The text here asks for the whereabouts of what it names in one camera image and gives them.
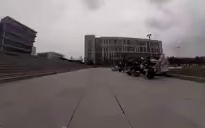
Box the grey building with columns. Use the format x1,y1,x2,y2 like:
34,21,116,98
83,34,164,66

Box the grey concrete pavement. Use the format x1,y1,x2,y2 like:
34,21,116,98
0,67,205,128

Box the tall lamp pole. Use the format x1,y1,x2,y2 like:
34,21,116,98
146,32,153,60

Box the low grey building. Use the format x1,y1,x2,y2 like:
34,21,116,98
36,51,65,61

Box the wide grey stone steps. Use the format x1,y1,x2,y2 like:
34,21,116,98
0,52,91,84

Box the row of trees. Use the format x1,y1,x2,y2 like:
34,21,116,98
167,55,205,67

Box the grey kerb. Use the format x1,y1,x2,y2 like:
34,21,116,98
166,73,205,86

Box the dark glass building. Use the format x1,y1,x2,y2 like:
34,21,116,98
0,13,38,56

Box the grass strip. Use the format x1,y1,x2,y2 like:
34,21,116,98
168,67,205,80

